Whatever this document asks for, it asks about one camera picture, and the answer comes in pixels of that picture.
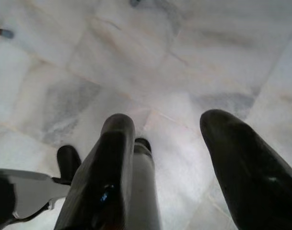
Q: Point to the black metal table legs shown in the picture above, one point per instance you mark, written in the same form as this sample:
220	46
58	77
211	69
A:
5	33

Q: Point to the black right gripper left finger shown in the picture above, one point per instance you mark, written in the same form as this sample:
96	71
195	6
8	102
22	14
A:
100	182

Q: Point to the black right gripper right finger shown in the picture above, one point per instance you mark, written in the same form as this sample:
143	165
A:
251	182

